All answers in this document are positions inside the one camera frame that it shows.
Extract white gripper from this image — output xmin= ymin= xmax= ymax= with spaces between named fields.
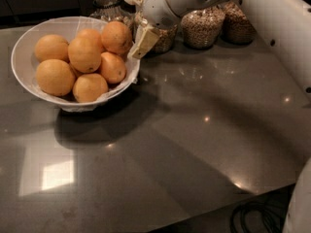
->
xmin=124 ymin=0 xmax=208 ymax=59

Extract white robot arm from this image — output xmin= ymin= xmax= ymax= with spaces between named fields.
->
xmin=142 ymin=0 xmax=311 ymax=206

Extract white bowl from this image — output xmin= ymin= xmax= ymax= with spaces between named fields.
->
xmin=11 ymin=17 xmax=140 ymax=113

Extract back hidden orange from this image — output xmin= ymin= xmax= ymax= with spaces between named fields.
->
xmin=77 ymin=28 xmax=105 ymax=52

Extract leftmost glass jar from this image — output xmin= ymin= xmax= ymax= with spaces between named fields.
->
xmin=90 ymin=0 xmax=134 ymax=31

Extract glass grain jar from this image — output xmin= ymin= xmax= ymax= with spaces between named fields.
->
xmin=223 ymin=2 xmax=256 ymax=45
xmin=181 ymin=7 xmax=225 ymax=50

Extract black cables on floor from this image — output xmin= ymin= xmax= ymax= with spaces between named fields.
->
xmin=229 ymin=186 xmax=294 ymax=233

